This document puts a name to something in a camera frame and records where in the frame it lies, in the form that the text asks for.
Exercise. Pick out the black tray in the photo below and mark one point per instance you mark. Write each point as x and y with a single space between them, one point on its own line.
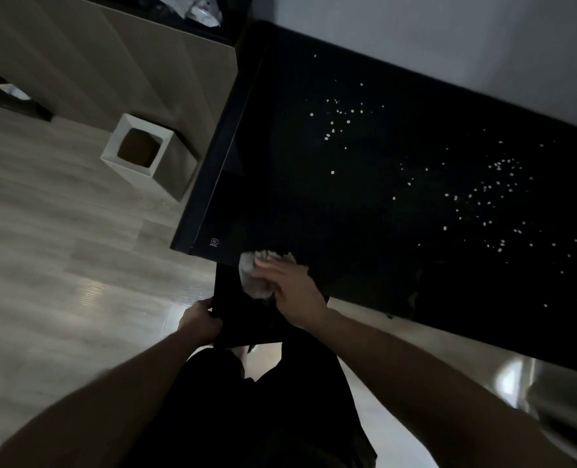
249 321

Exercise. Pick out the person's right forearm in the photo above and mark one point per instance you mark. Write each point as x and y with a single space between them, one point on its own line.
439 394

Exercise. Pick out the black floor appliance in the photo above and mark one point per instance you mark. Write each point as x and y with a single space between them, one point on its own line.
10 99

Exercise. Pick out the person's right fingers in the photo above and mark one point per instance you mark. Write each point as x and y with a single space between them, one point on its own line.
273 268

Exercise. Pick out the white plastic bag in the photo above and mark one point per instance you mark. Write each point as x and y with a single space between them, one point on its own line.
203 12

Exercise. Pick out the person's right hand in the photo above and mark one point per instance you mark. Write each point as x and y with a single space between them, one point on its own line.
293 297

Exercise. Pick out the person's left fingers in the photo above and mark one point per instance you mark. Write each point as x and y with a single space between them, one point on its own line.
207 307

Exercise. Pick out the person's left forearm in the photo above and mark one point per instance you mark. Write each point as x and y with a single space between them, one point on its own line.
98 404

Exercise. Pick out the white square waste bin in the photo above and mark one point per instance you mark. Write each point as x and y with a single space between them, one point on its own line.
137 148

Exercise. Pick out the light wooden cabinet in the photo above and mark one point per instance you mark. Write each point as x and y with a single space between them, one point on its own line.
98 58

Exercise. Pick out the scattered white grains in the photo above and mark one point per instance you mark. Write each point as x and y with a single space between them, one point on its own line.
498 165

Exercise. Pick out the person's black clothing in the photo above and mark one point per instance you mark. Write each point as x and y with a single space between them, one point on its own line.
259 414

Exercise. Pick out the person's left hand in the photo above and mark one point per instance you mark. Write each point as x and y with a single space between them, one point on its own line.
198 324

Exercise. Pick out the grey cleaning cloth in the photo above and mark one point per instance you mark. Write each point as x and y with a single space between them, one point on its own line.
252 280

